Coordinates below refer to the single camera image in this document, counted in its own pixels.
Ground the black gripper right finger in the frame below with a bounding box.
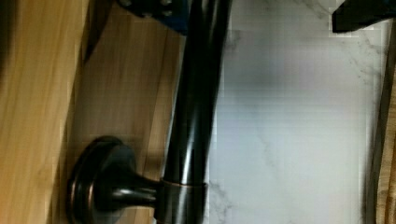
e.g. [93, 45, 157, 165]
[332, 0, 396, 33]

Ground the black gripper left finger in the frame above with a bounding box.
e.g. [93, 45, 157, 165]
[116, 0, 190, 35]

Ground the wooden drawer box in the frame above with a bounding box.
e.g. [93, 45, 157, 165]
[0, 0, 184, 224]

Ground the black drawer handle bar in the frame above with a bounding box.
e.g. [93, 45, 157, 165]
[65, 0, 233, 224]

